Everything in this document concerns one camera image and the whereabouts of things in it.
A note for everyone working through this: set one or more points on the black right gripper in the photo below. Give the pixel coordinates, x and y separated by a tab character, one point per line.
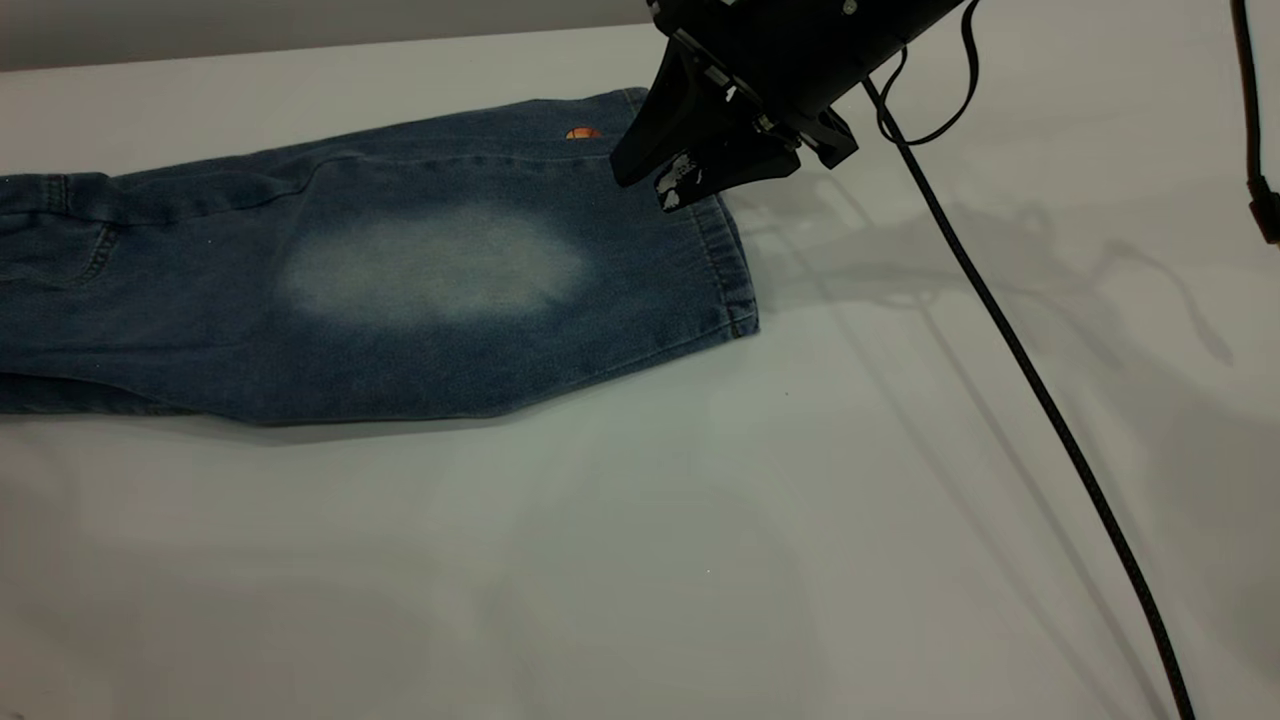
780	50

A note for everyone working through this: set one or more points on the blue denim shorts with print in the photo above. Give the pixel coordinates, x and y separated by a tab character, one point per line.
300	350

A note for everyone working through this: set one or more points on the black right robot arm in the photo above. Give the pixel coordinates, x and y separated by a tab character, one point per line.
920	12

